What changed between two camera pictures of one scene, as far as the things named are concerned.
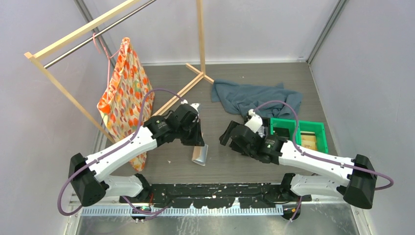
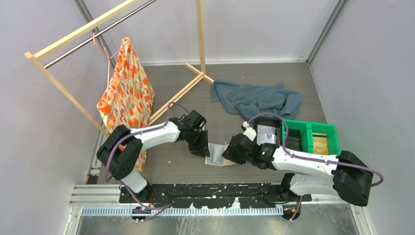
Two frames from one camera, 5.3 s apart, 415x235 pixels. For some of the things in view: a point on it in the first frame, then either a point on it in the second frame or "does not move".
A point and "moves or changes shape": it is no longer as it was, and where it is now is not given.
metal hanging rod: [53, 61] does not move
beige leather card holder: [199, 153] moves or changes shape
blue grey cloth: [241, 100] does not move
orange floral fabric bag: [121, 100] does not move
